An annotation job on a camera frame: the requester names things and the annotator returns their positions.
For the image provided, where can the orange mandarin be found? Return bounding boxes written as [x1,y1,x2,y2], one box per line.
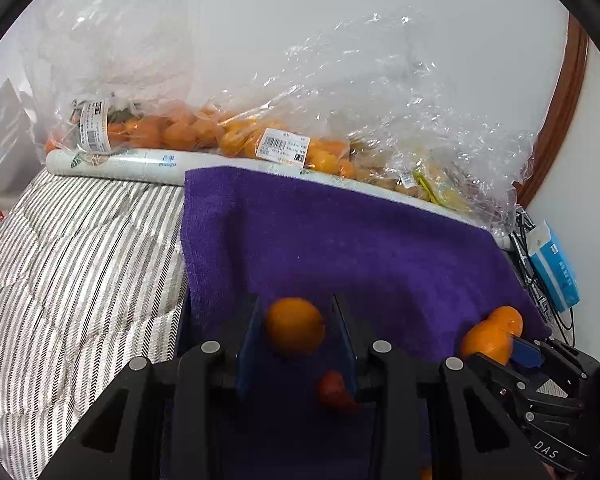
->
[460,320,513,365]

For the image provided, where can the large orange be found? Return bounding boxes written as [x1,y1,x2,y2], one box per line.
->
[488,306,524,337]

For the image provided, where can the red cherry tomato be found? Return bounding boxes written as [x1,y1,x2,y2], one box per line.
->
[317,370,361,410]

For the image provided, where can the small orange kumquat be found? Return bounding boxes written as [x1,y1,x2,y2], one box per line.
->
[264,297,326,356]

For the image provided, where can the blue tissue box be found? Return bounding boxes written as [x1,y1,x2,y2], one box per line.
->
[527,222,580,312]

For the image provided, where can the purple towel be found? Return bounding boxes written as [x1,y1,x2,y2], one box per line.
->
[159,164,552,480]

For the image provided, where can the striped mattress cover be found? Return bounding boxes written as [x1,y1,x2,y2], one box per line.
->
[0,171,187,479]

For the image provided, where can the white paper roll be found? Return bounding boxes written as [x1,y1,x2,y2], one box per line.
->
[45,148,516,252]

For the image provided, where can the white plastic bag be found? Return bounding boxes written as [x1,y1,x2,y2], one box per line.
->
[0,79,44,224]

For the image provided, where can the clear plastic fruit bags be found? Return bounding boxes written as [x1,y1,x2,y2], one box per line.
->
[23,0,535,236]

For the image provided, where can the black cable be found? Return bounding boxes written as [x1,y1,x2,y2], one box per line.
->
[509,206,577,346]

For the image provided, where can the brown wooden door frame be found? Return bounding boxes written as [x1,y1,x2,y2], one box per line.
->
[515,14,590,207]

